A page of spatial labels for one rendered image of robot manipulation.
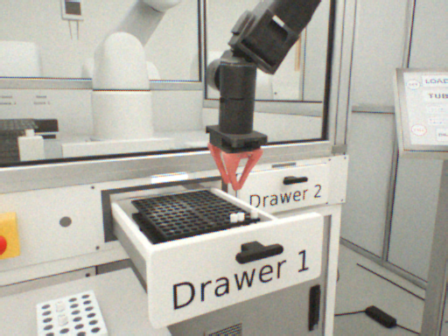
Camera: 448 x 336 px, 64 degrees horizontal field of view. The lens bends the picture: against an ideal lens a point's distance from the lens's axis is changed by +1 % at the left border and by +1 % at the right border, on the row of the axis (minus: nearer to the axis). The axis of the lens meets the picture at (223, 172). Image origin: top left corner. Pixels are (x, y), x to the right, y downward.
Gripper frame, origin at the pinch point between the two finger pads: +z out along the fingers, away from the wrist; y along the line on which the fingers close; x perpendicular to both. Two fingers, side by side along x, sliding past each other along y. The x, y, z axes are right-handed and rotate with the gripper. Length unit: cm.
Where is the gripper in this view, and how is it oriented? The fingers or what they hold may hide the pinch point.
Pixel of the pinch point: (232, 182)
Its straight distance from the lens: 61.4
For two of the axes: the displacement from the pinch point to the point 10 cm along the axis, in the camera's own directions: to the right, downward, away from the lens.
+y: -4.6, -3.1, 8.3
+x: -8.9, 1.2, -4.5
